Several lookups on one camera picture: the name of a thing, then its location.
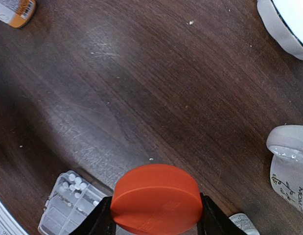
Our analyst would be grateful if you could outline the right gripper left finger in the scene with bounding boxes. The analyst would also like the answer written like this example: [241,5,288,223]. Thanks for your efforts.
[70,196,116,235]

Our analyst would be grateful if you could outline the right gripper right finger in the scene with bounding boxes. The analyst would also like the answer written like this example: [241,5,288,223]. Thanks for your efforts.
[197,192,246,235]

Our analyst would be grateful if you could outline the small white bottle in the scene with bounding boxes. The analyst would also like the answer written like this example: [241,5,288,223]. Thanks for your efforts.
[229,213,260,235]

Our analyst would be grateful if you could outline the clear plastic pill organizer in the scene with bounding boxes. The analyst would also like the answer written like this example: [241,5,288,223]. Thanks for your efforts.
[38,170,113,235]

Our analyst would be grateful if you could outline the white pills in organizer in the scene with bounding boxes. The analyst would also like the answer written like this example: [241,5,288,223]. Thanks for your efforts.
[58,173,102,206]

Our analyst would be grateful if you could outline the floral mug yellow inside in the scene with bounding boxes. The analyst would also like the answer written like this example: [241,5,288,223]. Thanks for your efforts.
[266,125,303,214]

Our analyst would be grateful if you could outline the white scalloped bowl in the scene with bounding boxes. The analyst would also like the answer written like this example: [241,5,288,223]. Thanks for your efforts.
[257,0,303,60]

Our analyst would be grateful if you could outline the grey lid vitamin bottle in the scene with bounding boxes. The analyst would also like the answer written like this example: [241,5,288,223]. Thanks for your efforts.
[0,0,37,28]

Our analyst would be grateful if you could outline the front aluminium rail base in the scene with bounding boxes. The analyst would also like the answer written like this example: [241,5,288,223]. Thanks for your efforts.
[0,201,28,235]

